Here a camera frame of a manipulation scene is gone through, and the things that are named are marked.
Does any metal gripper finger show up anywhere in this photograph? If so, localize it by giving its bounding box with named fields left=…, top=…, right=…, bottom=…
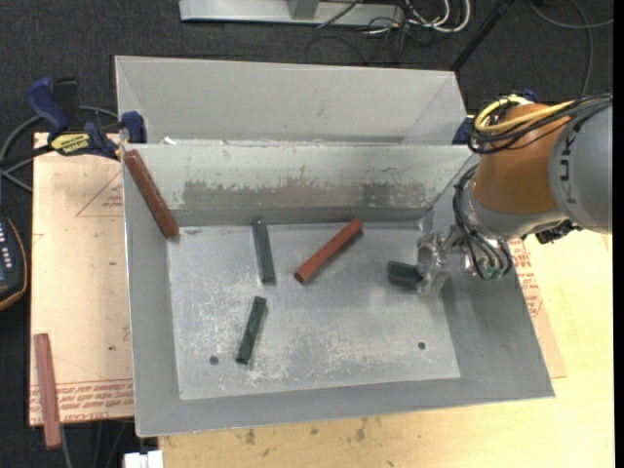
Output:
left=416, top=233, right=443, bottom=264
left=413, top=266, right=449, bottom=296

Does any dark green block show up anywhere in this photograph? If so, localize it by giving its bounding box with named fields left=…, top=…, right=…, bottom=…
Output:
left=235, top=295, right=269, bottom=366
left=386, top=259, right=423, bottom=290
left=251, top=217, right=277, bottom=284

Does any red-brown flat block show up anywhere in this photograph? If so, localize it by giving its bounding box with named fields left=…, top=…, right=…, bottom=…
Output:
left=32, top=332, right=63, bottom=451
left=123, top=148, right=180, bottom=239
left=293, top=218, right=365, bottom=285

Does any grey metal bin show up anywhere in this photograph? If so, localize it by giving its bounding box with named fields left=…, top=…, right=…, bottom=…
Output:
left=114, top=55, right=556, bottom=439

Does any black cylinder on white bracket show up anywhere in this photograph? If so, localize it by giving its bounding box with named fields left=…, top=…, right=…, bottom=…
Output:
left=534, top=220, right=582, bottom=246

